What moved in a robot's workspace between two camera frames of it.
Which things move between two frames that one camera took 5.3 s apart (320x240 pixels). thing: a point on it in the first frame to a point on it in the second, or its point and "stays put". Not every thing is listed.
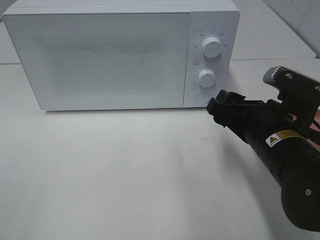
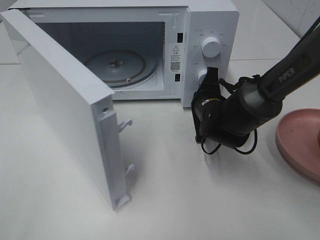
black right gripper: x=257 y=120 to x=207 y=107
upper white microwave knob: x=211 y=47 stays put
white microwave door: x=92 y=61 to x=83 y=105
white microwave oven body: x=97 y=54 stays put
